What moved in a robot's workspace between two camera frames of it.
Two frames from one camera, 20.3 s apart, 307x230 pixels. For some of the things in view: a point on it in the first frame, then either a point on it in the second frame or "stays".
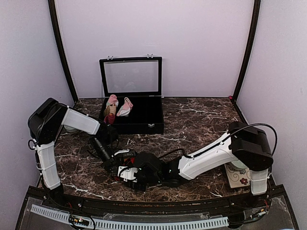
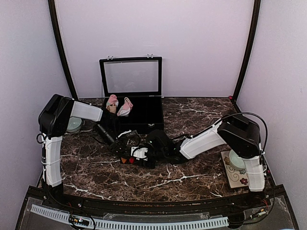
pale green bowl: x=238 y=164 stays
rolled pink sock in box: x=110 y=110 stays
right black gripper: x=141 y=188 → x=151 y=165
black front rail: x=74 y=201 stays
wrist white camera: x=128 y=173 → x=138 y=152
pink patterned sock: x=125 y=109 stays
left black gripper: x=107 y=164 → x=116 y=146
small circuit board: x=78 y=220 stays
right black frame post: x=255 y=19 stays
